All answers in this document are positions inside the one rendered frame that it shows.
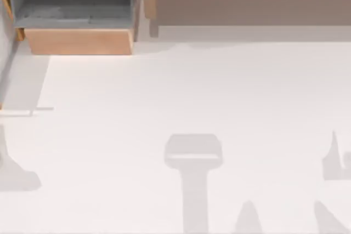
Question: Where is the pale wooden drawer front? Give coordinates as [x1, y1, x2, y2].
[24, 27, 133, 55]

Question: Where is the pulled-out grey drawer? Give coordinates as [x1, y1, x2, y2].
[7, 0, 138, 30]

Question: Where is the wooden cupboard frame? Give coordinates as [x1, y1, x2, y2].
[0, 0, 26, 42]

